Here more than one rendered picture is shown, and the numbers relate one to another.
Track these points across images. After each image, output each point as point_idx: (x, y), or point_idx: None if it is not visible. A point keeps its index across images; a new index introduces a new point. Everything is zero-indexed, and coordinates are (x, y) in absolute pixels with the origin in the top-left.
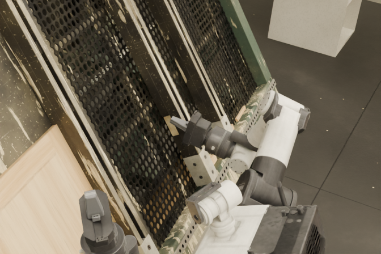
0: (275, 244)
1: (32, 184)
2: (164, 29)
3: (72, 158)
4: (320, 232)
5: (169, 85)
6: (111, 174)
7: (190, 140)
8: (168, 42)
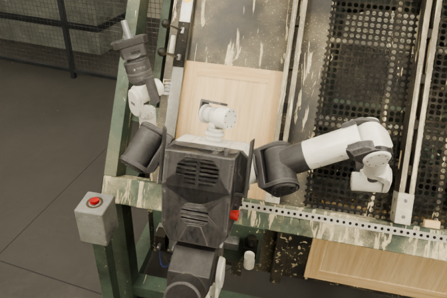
0: (185, 146)
1: (236, 82)
2: None
3: (276, 95)
4: (222, 179)
5: (418, 128)
6: (286, 120)
7: None
8: None
